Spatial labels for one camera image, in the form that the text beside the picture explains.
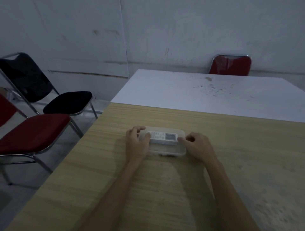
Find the person's right hand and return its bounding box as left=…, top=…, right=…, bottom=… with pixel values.
left=177, top=132, right=219, bottom=167

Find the person's left hand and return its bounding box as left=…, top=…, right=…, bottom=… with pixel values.
left=125, top=126, right=152, bottom=165

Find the clear plastic container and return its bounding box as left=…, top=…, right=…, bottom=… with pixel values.
left=137, top=126, right=187, bottom=158

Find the person's right forearm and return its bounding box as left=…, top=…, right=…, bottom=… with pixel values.
left=203, top=158, right=261, bottom=231

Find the person's left forearm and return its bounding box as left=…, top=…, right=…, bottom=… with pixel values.
left=80, top=158, right=149, bottom=231

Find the white remote control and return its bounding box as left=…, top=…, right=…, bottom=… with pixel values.
left=145, top=130, right=179, bottom=145

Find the black folding chair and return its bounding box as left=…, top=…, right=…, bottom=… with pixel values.
left=0, top=52, right=98, bottom=119

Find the red folding chair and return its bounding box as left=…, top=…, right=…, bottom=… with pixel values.
left=208, top=55, right=252, bottom=76
left=0, top=94, right=84, bottom=186

